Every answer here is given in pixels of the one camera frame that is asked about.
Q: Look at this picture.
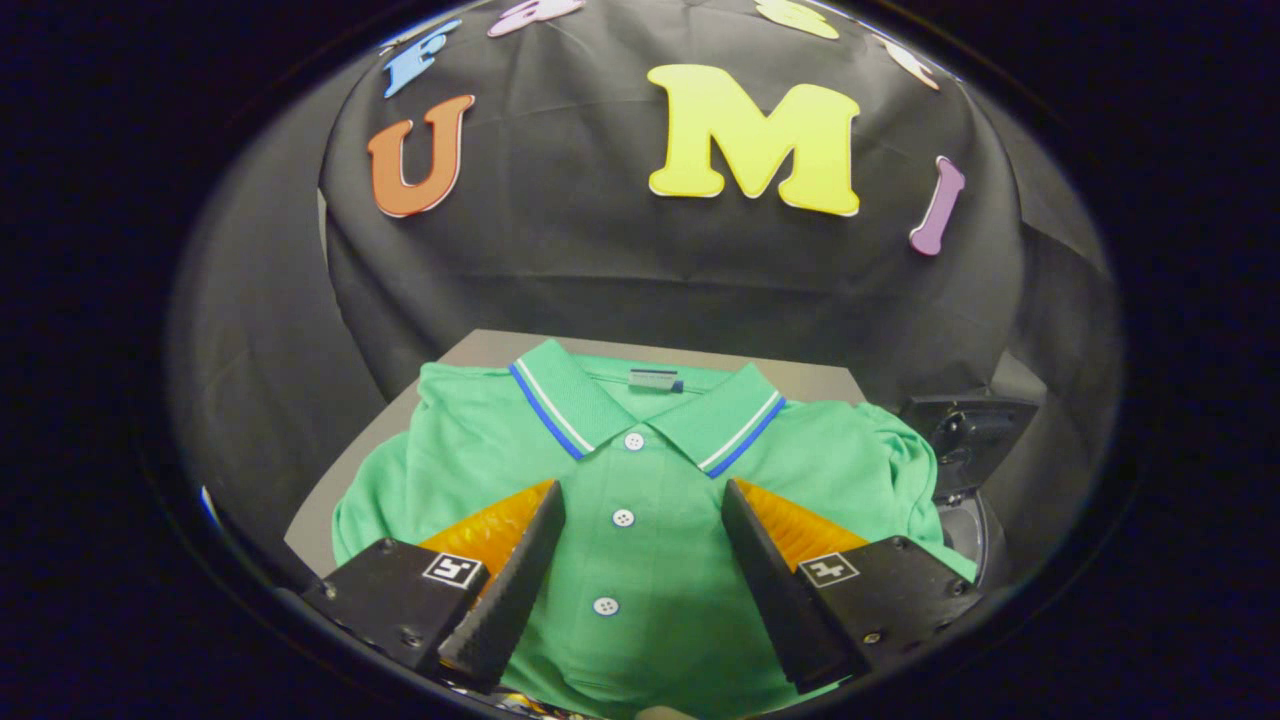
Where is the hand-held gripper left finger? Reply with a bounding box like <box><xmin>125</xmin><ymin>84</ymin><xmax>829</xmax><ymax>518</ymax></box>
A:
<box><xmin>302</xmin><ymin>480</ymin><xmax>567</xmax><ymax>694</ymax></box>

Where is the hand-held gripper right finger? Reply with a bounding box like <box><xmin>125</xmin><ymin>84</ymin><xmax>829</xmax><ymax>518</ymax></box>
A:
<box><xmin>721</xmin><ymin>478</ymin><xmax>982</xmax><ymax>695</ymax></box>

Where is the grey cabinet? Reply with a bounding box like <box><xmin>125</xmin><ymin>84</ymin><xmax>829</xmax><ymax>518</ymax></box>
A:
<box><xmin>283</xmin><ymin>328</ymin><xmax>869</xmax><ymax>579</ymax></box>

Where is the dark grey washing machine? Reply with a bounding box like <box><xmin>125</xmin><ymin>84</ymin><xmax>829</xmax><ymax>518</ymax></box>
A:
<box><xmin>935</xmin><ymin>490</ymin><xmax>1001</xmax><ymax>591</ymax></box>

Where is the green polo shirt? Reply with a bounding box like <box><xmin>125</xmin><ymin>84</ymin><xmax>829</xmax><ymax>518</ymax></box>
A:
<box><xmin>332</xmin><ymin>338</ymin><xmax>978</xmax><ymax>720</ymax></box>

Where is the washing machine lid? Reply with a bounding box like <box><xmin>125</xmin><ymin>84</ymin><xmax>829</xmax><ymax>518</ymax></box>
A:
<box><xmin>900</xmin><ymin>390</ymin><xmax>1041</xmax><ymax>501</ymax></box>

